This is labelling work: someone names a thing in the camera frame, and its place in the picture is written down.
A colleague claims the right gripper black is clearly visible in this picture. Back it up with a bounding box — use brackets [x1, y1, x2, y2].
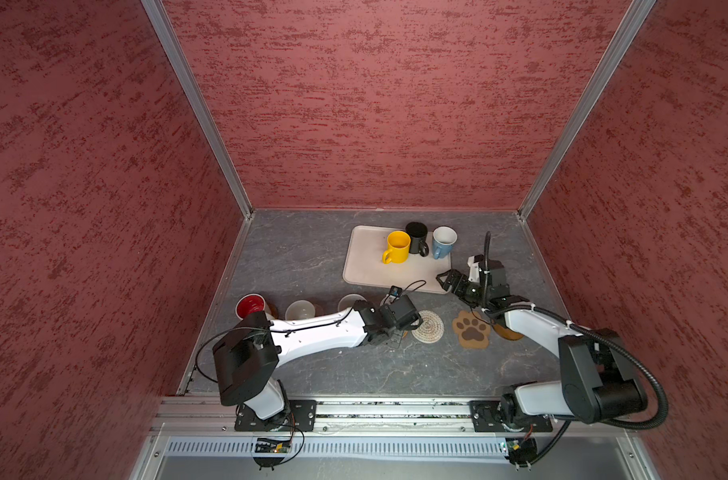
[434, 269, 489, 306]

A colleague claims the beige woven spiral coaster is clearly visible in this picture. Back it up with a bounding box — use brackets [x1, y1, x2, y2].
[411, 310, 445, 344]

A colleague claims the light blue mug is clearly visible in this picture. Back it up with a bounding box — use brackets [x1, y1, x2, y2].
[432, 226, 458, 260]

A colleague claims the brown paw coaster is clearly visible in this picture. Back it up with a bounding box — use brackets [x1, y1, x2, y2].
[451, 311, 491, 350]

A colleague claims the black mug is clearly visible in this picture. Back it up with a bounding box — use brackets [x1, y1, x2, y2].
[404, 222, 429, 257]

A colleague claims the yellow mug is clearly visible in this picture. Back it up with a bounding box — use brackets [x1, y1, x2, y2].
[382, 231, 411, 264]

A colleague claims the brown round wooden coaster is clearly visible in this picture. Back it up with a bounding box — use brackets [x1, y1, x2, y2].
[493, 324, 524, 341]

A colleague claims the white mug purple band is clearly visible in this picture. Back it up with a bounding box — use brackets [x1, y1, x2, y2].
[284, 300, 318, 321]

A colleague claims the white mug red inside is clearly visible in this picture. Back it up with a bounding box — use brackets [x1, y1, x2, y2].
[234, 293, 273, 321]

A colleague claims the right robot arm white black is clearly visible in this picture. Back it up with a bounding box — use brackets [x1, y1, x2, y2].
[436, 262, 669, 430]

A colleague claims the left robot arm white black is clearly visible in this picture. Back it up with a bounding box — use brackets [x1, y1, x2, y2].
[200, 296, 423, 424]

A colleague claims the beige serving tray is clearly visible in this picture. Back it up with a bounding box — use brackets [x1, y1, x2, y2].
[342, 225, 452, 295]

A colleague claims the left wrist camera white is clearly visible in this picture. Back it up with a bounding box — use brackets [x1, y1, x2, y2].
[380, 279, 427, 331]

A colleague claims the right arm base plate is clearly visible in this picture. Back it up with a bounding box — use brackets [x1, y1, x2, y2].
[469, 398, 553, 434]

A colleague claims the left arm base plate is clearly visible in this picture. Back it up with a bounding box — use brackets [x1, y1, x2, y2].
[234, 399, 318, 433]

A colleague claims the aluminium mounting rail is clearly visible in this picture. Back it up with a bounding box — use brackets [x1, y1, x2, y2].
[151, 396, 562, 439]

